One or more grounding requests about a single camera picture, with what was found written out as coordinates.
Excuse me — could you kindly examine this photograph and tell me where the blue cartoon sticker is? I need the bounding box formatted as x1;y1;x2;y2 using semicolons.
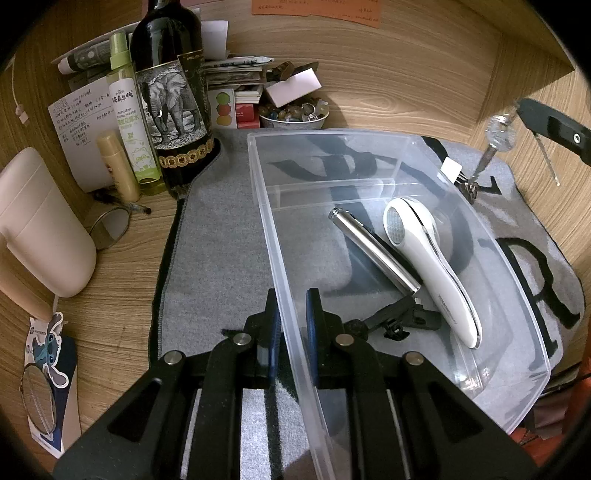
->
23;311;70;387

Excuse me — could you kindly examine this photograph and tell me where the handwritten paper note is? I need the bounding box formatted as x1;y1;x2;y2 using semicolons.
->
47;76;117;193

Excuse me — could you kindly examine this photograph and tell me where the black clip holder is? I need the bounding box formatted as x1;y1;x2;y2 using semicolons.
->
344;293;442;340

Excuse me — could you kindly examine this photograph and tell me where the grey mat with black letters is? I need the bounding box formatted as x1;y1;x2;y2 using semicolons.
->
148;129;583;480

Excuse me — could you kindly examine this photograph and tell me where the white cable with connector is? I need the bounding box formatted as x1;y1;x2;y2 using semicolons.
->
8;54;31;126

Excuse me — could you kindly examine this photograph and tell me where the beige plastic container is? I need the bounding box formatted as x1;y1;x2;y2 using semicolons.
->
0;148;98;299

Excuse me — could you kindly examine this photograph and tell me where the white printed tube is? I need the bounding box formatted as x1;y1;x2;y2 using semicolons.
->
57;39;112;75

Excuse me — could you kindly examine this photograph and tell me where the orange cloth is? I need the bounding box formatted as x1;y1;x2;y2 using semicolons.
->
514;414;567;449

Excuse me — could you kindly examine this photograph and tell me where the bowl of stones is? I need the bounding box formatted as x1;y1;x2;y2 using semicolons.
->
257;98;330;130

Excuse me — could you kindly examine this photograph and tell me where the black pen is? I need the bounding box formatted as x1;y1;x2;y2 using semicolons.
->
94;189;153;216

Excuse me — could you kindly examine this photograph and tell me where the small round mirror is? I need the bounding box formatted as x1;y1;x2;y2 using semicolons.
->
20;363;59;435

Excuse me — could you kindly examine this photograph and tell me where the clear plastic storage box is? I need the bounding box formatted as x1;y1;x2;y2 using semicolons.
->
247;129;553;480

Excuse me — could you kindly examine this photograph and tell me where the white charger plug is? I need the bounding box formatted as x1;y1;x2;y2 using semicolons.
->
440;157;463;182

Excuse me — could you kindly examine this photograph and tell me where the red box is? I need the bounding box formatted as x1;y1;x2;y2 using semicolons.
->
235;102;262;128

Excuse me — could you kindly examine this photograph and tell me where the dark wine bottle elephant label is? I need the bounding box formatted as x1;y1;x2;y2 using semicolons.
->
130;0;222;200

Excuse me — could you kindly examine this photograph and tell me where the silver metal tube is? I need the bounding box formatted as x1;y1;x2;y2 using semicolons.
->
328;207;424;294

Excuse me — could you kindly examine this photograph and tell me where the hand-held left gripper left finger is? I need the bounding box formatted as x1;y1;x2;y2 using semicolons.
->
53;288;282;480

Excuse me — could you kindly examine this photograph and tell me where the crystal keychain with keys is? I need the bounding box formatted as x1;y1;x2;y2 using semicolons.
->
455;110;562;206

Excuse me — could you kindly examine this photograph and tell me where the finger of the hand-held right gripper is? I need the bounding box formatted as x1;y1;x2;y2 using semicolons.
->
517;97;591;168

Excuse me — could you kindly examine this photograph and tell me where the fruit printed box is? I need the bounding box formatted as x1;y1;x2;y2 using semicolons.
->
207;89;239;128

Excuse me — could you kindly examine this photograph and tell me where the small white box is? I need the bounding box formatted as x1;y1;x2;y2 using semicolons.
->
265;69;323;108

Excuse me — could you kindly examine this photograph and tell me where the stack of books and papers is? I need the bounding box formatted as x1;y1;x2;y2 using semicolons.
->
199;18;297;131

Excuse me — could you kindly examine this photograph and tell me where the green spray bottle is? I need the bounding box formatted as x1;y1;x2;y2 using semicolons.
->
106;32;167;196

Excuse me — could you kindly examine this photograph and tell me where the yellow tube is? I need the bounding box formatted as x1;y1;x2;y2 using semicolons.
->
96;130;141;203

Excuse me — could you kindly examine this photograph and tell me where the white handheld massager device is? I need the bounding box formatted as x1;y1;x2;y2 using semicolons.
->
382;196;484;350

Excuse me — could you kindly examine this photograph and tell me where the blue card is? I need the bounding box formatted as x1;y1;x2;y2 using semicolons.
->
27;335;82;459

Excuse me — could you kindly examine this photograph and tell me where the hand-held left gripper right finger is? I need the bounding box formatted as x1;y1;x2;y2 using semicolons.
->
305;288;541;480

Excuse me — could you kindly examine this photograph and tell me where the orange sticky note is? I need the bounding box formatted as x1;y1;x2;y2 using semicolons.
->
251;0;383;27

